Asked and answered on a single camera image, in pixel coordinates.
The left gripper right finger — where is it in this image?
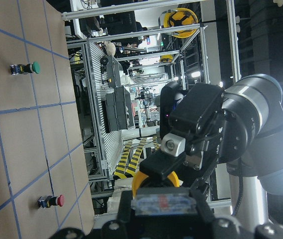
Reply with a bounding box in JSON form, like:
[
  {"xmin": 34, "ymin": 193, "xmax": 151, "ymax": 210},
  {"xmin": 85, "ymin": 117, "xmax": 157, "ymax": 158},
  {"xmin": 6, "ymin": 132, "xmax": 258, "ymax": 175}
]
[{"xmin": 189, "ymin": 190, "xmax": 283, "ymax": 239}]

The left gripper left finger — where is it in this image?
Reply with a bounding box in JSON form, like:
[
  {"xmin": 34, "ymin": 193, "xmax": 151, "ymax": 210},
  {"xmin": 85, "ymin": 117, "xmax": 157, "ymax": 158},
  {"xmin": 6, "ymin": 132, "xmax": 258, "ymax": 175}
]
[{"xmin": 50, "ymin": 191, "xmax": 136, "ymax": 239}]

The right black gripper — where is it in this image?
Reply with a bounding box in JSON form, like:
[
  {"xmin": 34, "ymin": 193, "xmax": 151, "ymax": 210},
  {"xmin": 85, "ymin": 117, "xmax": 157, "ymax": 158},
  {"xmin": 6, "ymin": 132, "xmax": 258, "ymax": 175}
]
[{"xmin": 139, "ymin": 82, "xmax": 253, "ymax": 180}]

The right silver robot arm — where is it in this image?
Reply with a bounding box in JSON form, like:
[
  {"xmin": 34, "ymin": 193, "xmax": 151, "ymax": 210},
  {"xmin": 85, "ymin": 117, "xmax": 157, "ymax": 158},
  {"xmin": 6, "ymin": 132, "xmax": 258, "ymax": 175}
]
[{"xmin": 140, "ymin": 74, "xmax": 283, "ymax": 230}]

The red push button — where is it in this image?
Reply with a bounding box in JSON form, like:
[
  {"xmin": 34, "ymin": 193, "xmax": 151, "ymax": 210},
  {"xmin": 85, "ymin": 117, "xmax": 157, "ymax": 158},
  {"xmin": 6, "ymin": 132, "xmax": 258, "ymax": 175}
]
[{"xmin": 37, "ymin": 195, "xmax": 65, "ymax": 208}]

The green push button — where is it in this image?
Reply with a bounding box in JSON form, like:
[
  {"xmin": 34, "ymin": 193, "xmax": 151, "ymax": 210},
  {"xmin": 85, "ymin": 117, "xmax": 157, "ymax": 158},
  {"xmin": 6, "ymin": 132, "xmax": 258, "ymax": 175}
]
[{"xmin": 10, "ymin": 61, "xmax": 41, "ymax": 75}]

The yellow hard hat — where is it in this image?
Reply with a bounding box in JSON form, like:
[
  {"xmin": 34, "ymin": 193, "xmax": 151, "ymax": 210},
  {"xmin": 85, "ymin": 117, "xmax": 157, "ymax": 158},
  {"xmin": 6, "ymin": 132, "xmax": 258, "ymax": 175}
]
[{"xmin": 163, "ymin": 8, "xmax": 198, "ymax": 38}]

